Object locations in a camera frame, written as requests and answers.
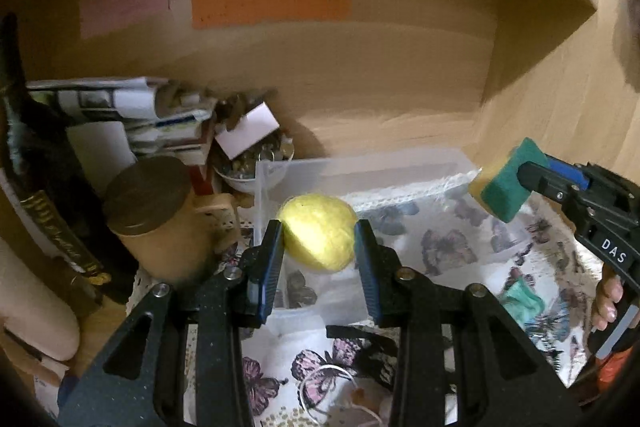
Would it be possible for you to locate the green yellow sponge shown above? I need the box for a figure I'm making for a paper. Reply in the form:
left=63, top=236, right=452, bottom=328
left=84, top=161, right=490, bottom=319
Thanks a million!
left=468, top=138, right=549, bottom=223

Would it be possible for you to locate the yellow soft ball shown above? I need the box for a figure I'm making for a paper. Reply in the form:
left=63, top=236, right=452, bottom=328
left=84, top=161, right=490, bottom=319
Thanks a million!
left=277, top=193, right=358, bottom=273

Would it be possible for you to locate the green knitted cloth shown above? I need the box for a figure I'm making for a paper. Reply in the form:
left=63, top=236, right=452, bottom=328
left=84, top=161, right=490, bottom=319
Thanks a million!
left=498, top=277, right=546, bottom=329

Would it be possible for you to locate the person's right hand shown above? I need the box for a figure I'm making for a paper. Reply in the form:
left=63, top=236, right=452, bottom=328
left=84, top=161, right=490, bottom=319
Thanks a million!
left=591, top=265, right=624, bottom=331

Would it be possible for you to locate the clear plastic storage box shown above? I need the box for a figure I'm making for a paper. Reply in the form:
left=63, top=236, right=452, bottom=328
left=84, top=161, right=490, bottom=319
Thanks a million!
left=252, top=146, right=542, bottom=338

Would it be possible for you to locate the butterfly print cloth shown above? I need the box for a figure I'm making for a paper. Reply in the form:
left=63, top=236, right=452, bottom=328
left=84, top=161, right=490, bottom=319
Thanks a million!
left=124, top=166, right=606, bottom=427

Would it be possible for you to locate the white bowl of coins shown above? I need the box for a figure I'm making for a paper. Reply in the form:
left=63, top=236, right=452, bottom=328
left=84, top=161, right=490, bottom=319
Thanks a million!
left=212, top=131, right=295, bottom=194

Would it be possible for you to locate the brown lidded canister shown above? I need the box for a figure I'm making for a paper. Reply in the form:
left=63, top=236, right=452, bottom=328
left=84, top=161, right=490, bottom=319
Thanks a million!
left=104, top=156, right=231, bottom=286

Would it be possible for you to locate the white cylindrical roll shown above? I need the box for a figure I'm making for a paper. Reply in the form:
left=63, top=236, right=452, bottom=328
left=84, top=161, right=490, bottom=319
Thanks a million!
left=1, top=241, right=80, bottom=362

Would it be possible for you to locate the stack of papers and books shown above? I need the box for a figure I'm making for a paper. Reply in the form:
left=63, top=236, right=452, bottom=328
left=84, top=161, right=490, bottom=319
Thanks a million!
left=27, top=76, right=218, bottom=195

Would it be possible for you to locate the dark wine bottle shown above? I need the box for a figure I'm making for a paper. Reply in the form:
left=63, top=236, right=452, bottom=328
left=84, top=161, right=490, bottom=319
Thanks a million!
left=1, top=13, right=138, bottom=305

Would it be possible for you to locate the orange paper strip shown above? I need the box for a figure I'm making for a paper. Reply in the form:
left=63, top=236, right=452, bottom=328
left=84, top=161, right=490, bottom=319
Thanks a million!
left=191, top=0, right=352, bottom=29

